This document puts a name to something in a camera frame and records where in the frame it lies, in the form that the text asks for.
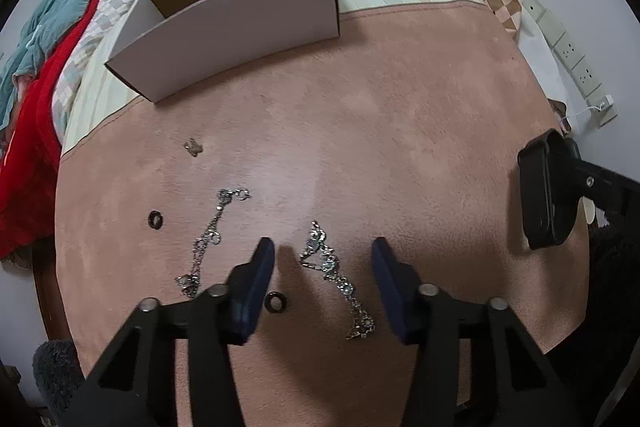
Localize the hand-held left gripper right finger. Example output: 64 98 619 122
370 237 577 427

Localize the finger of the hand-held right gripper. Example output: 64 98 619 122
545 129 587 247
517 136 557 251

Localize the silver chain necklace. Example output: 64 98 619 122
174 188 252 299

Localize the wooden bed frame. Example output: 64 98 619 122
31 252 73 344

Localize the grey fluffy cloth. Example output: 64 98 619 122
32 339 87 414

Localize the teal blanket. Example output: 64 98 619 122
0 0 198 130

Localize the white cardboard box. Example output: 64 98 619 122
104 0 341 103

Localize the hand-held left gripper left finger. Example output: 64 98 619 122
62 237 276 427

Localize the white charger plug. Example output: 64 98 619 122
586 94 619 128

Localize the white charger cable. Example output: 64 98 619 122
564 104 608 130

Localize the red blanket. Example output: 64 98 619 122
0 0 178 260

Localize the silver bracelet with gems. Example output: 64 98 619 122
299 220 377 341

